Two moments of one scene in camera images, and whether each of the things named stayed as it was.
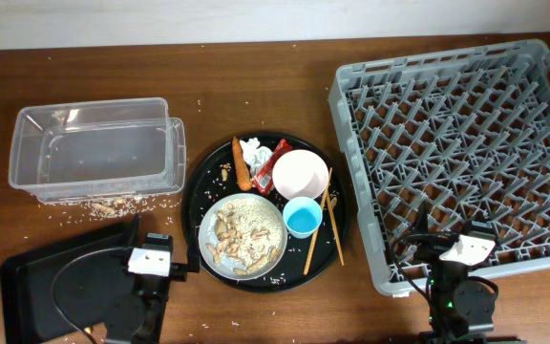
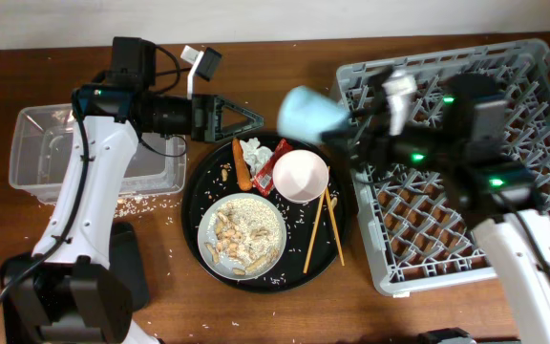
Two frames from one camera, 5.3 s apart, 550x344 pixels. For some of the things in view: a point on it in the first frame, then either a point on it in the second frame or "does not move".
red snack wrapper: (264, 181) does not move
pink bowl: (301, 174) does not move
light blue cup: (302, 216) → (306, 116)
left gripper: (179, 272) → (215, 132)
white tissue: (253, 156) does not move
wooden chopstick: (315, 233) does not move
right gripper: (433, 246) → (377, 137)
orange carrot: (244, 181) does not move
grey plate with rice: (243, 236) does not move
